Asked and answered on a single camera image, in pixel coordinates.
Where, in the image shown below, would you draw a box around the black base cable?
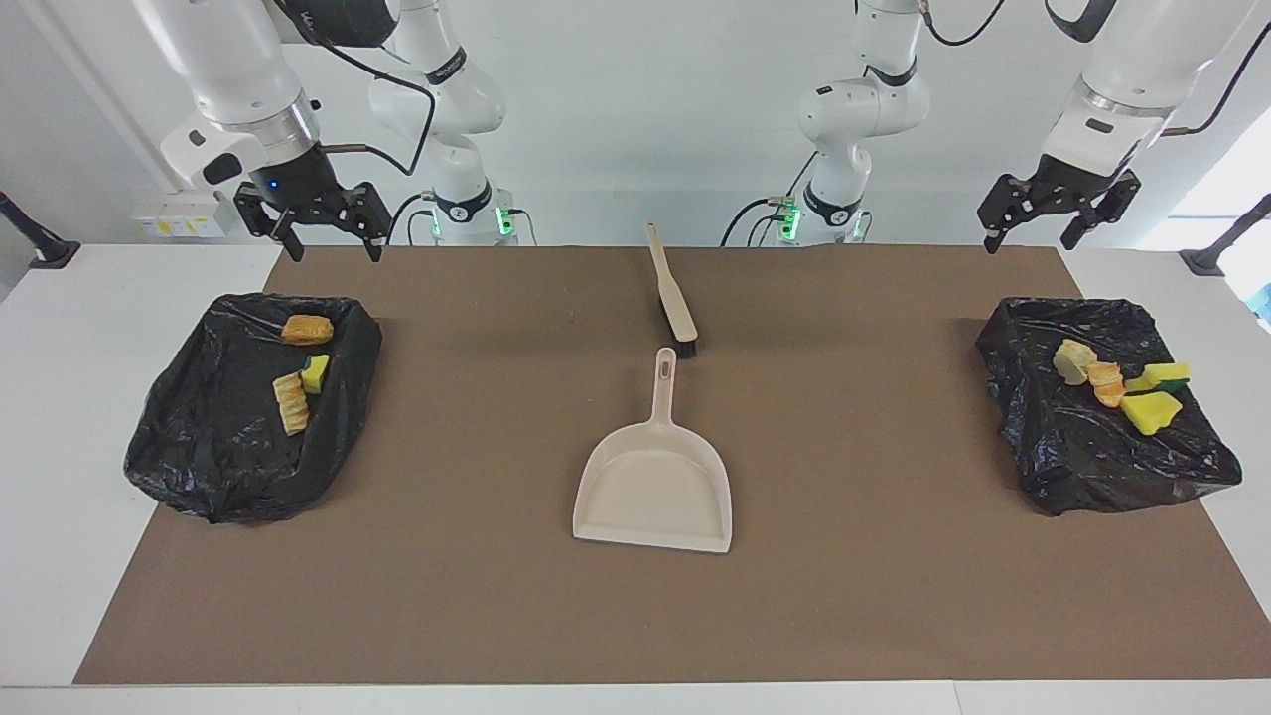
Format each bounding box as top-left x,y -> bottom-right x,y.
720,196 -> 795,247
385,192 -> 438,246

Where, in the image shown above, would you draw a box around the beige plastic dustpan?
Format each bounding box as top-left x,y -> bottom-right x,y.
572,347 -> 734,554

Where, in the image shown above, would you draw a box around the yellow sponge piece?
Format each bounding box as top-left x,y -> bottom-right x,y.
1125,361 -> 1191,395
1120,391 -> 1185,437

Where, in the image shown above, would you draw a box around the brown table mat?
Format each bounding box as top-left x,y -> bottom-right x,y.
72,245 -> 1271,686

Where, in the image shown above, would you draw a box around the pale yellow foam chunk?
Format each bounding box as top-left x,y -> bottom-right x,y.
1054,339 -> 1099,386
1086,361 -> 1127,409

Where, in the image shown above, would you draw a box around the white wall outlet box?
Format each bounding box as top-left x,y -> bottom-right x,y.
132,194 -> 237,239

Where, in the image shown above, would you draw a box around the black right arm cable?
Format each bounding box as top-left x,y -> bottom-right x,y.
273,0 -> 438,178

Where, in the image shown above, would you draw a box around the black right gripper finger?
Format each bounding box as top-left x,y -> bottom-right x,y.
234,184 -> 307,264
333,181 -> 392,264

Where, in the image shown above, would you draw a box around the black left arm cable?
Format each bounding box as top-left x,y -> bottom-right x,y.
918,0 -> 1271,137

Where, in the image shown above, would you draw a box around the striped croissant bread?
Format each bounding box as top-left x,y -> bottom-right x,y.
273,372 -> 310,437

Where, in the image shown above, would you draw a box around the beige brush black bristles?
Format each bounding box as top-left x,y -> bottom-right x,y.
645,220 -> 701,359

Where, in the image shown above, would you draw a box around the black camera stand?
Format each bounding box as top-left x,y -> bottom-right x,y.
0,189 -> 80,271
1180,194 -> 1271,277

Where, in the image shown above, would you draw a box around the black bag lined bin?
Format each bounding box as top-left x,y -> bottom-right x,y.
123,292 -> 384,525
975,296 -> 1244,517

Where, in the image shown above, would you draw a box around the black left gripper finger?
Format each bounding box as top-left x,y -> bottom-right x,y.
1059,169 -> 1141,251
977,174 -> 1046,255

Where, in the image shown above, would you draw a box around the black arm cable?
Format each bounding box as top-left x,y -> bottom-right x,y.
273,0 -> 438,178
918,0 -> 1271,137

